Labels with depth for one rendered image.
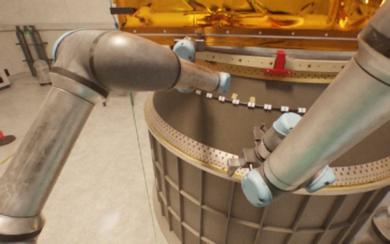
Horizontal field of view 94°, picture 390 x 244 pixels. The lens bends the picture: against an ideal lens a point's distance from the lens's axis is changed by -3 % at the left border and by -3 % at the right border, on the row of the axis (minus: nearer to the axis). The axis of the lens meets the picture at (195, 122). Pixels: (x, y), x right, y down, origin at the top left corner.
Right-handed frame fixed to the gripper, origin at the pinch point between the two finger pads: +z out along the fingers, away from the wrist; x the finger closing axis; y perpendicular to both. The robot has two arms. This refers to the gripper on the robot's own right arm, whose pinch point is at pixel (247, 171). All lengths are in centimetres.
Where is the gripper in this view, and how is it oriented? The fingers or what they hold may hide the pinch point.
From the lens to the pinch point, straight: 76.6
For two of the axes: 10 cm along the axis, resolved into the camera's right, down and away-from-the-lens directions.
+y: 0.8, 8.0, -6.0
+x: 9.8, 0.5, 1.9
